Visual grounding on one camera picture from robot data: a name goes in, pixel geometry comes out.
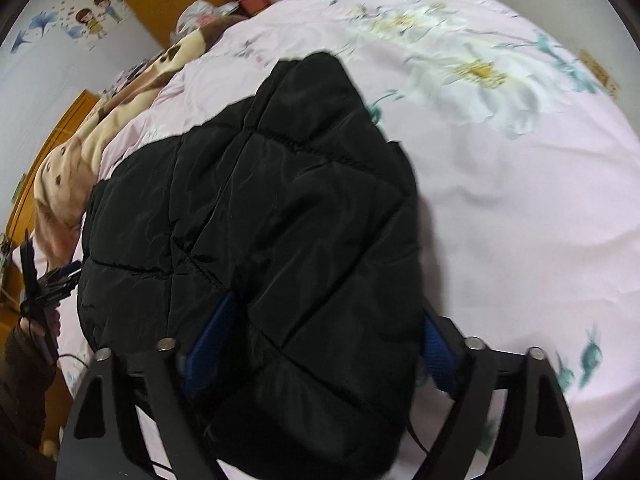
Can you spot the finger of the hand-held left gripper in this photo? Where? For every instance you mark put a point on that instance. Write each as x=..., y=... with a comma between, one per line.
x=67, y=272

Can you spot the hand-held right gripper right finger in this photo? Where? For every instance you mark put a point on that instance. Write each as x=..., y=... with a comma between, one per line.
x=440, y=355

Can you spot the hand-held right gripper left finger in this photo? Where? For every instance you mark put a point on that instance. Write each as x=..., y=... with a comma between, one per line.
x=202, y=355

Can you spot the black hooded puffer jacket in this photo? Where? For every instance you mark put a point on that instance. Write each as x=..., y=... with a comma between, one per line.
x=260, y=260

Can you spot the person's left forearm brown sleeve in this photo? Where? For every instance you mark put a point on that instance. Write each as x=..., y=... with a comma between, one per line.
x=22, y=390

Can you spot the person's left hand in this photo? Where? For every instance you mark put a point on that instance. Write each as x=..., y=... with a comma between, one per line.
x=54, y=320

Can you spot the wooden headboard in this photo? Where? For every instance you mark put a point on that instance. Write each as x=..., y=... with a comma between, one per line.
x=30, y=170

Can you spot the brown bear print blanket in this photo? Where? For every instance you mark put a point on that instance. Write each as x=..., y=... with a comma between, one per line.
x=75, y=160

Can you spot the pink floral bed sheet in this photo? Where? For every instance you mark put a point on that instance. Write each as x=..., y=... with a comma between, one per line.
x=500, y=200

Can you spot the white plastic bag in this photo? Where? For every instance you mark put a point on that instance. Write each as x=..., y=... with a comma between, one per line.
x=197, y=15

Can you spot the pink plastic container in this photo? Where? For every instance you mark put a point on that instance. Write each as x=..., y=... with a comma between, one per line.
x=255, y=0

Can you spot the cartoon couple wall sticker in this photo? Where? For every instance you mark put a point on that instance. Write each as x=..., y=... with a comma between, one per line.
x=90, y=15

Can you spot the wall socket plate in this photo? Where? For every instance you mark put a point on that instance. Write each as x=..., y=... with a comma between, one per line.
x=600, y=72

